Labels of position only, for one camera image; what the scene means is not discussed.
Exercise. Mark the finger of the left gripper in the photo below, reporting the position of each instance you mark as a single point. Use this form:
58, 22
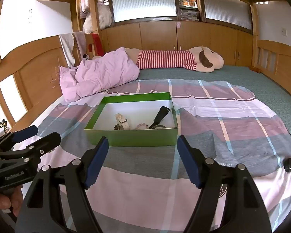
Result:
19, 136
44, 145

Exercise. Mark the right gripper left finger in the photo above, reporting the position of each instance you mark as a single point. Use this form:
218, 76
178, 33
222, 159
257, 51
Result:
92, 162

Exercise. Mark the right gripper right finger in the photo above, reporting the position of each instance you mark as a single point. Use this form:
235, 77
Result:
193, 161

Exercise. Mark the white wrist watch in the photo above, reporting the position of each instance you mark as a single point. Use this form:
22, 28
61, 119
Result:
122, 122

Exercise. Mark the left hand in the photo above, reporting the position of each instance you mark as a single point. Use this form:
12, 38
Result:
15, 201

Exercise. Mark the yellow toy excavator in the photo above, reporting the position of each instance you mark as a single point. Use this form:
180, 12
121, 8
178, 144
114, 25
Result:
4, 126

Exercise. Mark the wooden headboard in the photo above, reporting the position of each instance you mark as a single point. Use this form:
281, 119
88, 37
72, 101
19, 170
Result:
35, 69

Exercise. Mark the green cardboard box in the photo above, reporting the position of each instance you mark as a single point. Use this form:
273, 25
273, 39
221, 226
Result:
140, 111

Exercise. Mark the black round cap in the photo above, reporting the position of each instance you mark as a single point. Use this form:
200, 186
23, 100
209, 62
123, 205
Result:
287, 165

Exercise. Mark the green mattress cover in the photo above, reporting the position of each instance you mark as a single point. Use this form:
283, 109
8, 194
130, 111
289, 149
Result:
265, 89

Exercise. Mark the hanging grey clothes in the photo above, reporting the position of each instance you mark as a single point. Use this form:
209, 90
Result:
68, 41

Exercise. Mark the striped plush doll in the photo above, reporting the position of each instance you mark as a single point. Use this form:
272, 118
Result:
198, 59

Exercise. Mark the red cloth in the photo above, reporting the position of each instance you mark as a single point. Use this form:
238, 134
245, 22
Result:
98, 48

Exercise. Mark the wooden footboard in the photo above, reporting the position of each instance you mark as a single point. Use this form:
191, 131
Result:
271, 24

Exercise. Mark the white stuffed bag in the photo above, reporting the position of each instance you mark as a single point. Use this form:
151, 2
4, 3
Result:
100, 21

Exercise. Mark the stacked books on shelf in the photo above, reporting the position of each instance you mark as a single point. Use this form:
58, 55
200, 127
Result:
188, 10

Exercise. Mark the wooden wall cabinet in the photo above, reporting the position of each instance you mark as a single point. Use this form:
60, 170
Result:
235, 46

